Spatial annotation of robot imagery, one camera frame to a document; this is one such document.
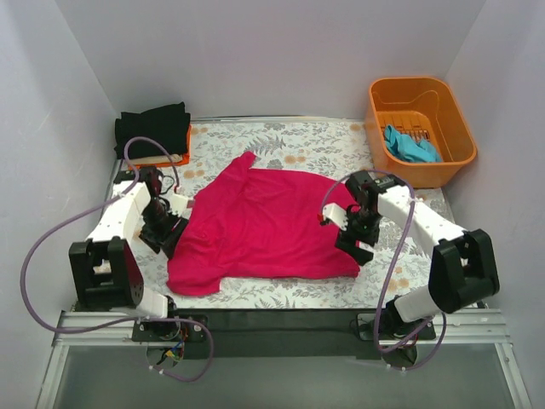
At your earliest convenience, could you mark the pink t shirt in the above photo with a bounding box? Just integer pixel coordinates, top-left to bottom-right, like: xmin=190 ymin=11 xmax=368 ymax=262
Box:
xmin=167 ymin=152 xmax=359 ymax=297

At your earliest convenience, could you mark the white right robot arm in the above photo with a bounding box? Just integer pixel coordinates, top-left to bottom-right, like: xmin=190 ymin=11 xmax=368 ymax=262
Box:
xmin=321 ymin=170 xmax=500 ymax=341

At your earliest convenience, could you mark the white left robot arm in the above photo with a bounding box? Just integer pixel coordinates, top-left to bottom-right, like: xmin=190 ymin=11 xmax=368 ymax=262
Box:
xmin=69 ymin=166 xmax=190 ymax=319

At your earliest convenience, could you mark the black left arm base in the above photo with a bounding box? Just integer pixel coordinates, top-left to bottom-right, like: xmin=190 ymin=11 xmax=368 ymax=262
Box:
xmin=131 ymin=322 xmax=206 ymax=369

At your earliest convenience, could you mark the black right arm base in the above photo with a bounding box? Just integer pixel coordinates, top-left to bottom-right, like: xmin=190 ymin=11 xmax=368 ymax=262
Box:
xmin=348 ymin=314 xmax=438 ymax=368

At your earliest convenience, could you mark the folded beige t shirt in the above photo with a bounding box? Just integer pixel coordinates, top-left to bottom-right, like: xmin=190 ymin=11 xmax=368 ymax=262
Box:
xmin=130 ymin=154 xmax=185 ymax=165

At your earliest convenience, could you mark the folded orange t shirt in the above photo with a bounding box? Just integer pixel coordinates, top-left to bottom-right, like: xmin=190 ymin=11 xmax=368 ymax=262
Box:
xmin=171 ymin=124 xmax=192 ymax=166

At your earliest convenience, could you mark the floral patterned table mat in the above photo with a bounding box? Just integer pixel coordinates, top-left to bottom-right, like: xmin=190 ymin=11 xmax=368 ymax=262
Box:
xmin=106 ymin=120 xmax=476 ymax=310

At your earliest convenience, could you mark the teal t shirt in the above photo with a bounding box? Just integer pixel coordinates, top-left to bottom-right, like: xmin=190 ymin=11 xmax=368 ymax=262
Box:
xmin=384 ymin=125 xmax=442 ymax=164

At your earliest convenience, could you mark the folded black t shirt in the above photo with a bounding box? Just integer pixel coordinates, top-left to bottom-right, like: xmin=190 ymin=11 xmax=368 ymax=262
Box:
xmin=114 ymin=101 xmax=191 ymax=159

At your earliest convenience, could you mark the orange plastic basket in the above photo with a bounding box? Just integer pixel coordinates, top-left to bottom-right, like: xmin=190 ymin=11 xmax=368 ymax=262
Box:
xmin=364 ymin=77 xmax=478 ymax=188

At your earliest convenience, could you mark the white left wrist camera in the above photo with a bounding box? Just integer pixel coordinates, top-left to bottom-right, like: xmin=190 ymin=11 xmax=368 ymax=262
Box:
xmin=168 ymin=193 xmax=195 ymax=216

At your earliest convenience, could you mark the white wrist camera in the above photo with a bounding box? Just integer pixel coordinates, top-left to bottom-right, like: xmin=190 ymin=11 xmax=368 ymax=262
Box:
xmin=168 ymin=193 xmax=195 ymax=216
xmin=318 ymin=203 xmax=348 ymax=231

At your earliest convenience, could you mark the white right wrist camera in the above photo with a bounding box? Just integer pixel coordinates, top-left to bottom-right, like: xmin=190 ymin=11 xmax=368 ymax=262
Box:
xmin=318 ymin=203 xmax=348 ymax=231

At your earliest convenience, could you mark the aluminium frame rail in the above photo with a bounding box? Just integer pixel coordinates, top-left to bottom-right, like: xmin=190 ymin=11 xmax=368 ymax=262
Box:
xmin=37 ymin=308 xmax=532 ymax=408

